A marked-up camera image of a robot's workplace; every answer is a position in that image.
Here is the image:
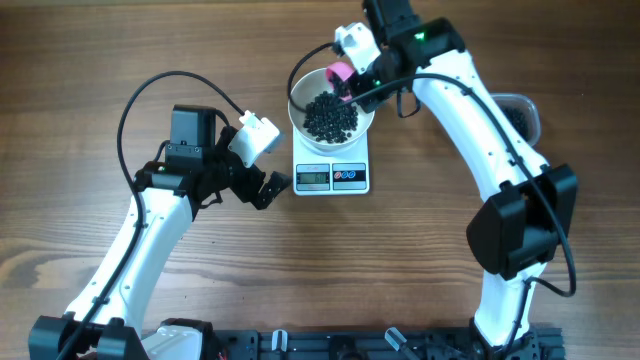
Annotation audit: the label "pink scoop blue handle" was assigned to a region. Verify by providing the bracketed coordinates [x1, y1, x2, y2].
[325, 62, 355, 101]

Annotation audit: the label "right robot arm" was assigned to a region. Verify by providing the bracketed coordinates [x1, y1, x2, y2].
[335, 0, 578, 359]

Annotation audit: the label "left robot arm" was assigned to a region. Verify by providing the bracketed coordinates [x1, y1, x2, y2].
[28, 105, 291, 359]

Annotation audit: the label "white digital kitchen scale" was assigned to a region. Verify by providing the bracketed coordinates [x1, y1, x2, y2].
[293, 130, 370, 196]

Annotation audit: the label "cream bowl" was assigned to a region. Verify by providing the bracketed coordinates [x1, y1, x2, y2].
[288, 68, 374, 152]

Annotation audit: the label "black beans in bowl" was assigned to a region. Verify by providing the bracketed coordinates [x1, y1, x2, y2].
[303, 91, 358, 144]

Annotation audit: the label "clear plastic container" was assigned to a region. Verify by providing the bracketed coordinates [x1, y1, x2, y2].
[492, 93, 541, 147]

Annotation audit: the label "black beans in container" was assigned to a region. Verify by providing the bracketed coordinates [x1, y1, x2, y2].
[501, 107, 529, 140]

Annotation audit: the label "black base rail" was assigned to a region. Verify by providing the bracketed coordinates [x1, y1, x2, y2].
[149, 319, 566, 360]

